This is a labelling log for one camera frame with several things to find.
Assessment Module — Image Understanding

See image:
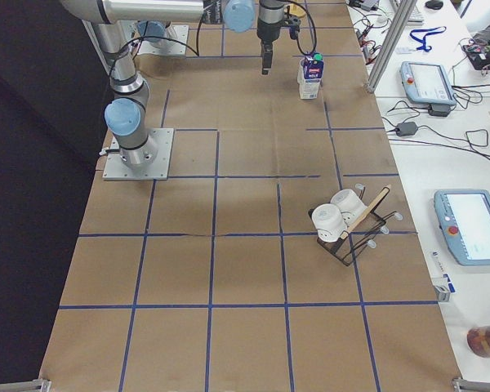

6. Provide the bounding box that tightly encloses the blue white Pascual milk carton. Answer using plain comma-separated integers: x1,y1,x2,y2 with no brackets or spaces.
297,52,324,100

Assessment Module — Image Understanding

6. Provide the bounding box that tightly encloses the brown patterned jar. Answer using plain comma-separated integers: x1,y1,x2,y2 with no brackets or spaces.
467,325,490,358

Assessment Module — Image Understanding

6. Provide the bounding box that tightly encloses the black wire cup rack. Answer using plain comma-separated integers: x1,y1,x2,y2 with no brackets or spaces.
308,184,403,266

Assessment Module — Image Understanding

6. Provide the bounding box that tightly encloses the far blue teach pendant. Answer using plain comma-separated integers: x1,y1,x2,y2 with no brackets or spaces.
399,61,456,106

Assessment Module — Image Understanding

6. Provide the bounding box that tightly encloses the black power adapter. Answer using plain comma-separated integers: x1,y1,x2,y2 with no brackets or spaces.
394,121,418,137

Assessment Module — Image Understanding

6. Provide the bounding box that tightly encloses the white cup on rack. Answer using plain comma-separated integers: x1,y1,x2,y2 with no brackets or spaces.
330,189,368,221
311,203,347,243

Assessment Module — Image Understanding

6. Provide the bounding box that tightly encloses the small blue white box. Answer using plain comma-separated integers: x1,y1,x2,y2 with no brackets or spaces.
431,274,456,302

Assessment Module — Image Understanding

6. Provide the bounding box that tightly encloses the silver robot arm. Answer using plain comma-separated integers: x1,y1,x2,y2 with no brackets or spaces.
61,1,300,168

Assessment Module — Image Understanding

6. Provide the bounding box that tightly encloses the blue lanyard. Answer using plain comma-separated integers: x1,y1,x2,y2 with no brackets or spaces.
410,26,448,53

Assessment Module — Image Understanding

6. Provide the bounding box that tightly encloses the near blue teach pendant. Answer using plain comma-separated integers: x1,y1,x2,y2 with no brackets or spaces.
434,189,490,266

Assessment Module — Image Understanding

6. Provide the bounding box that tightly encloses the aluminium frame post right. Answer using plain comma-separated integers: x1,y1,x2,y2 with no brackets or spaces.
365,0,417,93

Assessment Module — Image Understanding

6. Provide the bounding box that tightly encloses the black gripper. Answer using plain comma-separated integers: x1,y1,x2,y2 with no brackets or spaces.
256,0,301,74

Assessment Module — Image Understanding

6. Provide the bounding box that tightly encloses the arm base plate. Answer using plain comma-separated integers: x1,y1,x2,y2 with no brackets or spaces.
136,21,189,56
103,128,174,180

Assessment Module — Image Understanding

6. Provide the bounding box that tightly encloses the blue teach pendant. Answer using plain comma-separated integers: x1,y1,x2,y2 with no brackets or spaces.
399,61,456,106
434,189,490,266

